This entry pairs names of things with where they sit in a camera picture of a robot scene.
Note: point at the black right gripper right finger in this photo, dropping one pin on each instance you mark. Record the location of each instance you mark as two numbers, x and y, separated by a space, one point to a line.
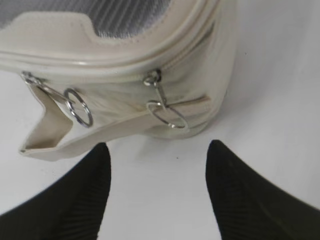
247 206

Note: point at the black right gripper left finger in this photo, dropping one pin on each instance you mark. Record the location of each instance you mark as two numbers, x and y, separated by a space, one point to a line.
70 209

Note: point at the cream zippered bag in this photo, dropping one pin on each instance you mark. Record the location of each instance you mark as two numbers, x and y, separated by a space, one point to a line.
107 69

